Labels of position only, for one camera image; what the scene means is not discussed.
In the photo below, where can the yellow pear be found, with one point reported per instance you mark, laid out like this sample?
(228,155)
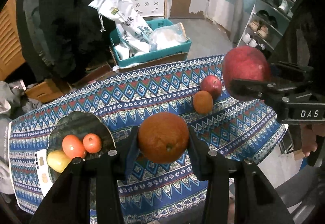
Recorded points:
(58,160)

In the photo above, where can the white printed plastic bag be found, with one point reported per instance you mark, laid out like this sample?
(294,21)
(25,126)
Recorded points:
(133,31)

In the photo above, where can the wooden louvered cabinet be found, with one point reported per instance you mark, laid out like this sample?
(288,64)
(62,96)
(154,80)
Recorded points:
(11,57)

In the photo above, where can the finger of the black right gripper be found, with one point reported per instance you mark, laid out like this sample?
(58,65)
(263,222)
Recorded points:
(243,89)
(284,66)

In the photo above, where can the large orange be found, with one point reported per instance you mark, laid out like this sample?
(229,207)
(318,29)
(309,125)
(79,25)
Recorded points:
(163,137)
(203,102)

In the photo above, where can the white smartphone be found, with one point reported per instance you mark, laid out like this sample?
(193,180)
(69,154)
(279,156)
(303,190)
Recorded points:
(43,171)

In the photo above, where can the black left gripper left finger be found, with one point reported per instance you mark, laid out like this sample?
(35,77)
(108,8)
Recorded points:
(68,200)

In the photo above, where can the teal cardboard box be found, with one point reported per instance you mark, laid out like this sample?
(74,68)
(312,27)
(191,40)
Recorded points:
(138,57)

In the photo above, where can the person right hand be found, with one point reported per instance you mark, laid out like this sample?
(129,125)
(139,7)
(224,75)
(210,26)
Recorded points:
(309,134)

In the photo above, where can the red apple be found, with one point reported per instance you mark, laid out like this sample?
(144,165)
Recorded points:
(212,85)
(244,62)

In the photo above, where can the white patterned storage box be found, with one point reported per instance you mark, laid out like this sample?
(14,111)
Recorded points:
(149,8)

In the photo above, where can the clear plastic bag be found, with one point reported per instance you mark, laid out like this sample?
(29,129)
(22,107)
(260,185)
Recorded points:
(167,37)

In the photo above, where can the grey clothes pile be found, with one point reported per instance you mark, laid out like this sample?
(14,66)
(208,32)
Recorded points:
(14,103)

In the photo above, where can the shoe rack with shoes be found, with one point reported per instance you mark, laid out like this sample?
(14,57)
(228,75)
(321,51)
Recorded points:
(267,24)

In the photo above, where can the dark glass plate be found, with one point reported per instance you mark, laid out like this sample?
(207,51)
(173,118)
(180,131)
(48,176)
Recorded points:
(80,124)

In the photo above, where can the dark hanging clothes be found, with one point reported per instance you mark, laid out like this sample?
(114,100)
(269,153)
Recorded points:
(62,38)

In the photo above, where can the blue patterned tablecloth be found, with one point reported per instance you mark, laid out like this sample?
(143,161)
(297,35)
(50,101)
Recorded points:
(168,193)

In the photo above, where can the brown cardboard box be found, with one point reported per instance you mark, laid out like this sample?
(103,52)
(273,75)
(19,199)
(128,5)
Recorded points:
(48,90)

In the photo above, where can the small tangerine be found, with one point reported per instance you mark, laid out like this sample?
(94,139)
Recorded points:
(92,143)
(73,147)

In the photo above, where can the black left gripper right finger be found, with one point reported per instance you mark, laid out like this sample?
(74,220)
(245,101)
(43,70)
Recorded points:
(256,201)

